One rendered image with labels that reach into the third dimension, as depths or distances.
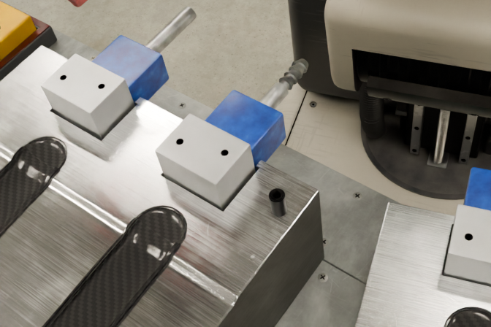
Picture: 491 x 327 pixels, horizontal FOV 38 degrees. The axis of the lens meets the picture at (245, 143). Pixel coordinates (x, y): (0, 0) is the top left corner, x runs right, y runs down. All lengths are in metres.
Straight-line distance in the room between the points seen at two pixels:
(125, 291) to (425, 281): 0.18
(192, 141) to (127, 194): 0.06
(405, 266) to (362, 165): 0.75
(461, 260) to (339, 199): 0.14
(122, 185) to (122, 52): 0.11
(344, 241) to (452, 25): 0.25
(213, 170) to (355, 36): 0.31
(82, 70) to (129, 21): 1.43
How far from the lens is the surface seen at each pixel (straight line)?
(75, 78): 0.52
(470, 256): 0.45
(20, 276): 0.48
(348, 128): 1.26
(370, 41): 0.72
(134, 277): 0.45
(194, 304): 0.43
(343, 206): 0.56
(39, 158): 0.52
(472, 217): 0.46
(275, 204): 0.44
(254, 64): 1.76
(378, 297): 0.46
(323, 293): 0.52
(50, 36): 0.72
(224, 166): 0.44
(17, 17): 0.72
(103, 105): 0.50
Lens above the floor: 1.27
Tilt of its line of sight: 52 degrees down
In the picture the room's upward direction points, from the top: 12 degrees counter-clockwise
